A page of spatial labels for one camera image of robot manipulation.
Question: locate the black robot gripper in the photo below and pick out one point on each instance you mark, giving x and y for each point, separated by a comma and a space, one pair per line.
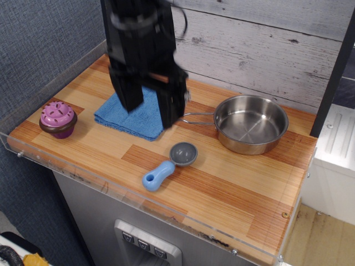
141, 49

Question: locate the blue and grey toy spoon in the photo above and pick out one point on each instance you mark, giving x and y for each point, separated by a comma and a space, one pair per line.
182, 154

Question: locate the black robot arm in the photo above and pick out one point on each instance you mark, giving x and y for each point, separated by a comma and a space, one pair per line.
132, 7

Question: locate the blue folded towel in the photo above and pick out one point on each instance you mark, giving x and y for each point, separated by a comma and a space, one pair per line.
144, 121

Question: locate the purple toy cupcake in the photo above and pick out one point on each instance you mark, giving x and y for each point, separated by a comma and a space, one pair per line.
58, 119

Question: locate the stainless steel pot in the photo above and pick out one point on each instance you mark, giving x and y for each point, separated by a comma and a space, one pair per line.
247, 124

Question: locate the clear acrylic table guard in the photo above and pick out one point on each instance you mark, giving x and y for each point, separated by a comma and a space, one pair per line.
242, 204

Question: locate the grey toy fridge cabinet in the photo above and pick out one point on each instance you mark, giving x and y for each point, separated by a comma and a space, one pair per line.
96, 205

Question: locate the silver dispenser button panel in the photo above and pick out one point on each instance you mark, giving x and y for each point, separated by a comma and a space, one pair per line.
139, 247

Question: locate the white ribbed appliance top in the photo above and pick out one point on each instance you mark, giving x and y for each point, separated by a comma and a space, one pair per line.
335, 145

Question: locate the yellow object at corner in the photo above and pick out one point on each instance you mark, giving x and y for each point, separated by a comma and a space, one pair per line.
34, 260

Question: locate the black frame bar right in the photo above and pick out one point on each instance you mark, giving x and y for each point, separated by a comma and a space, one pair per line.
338, 69

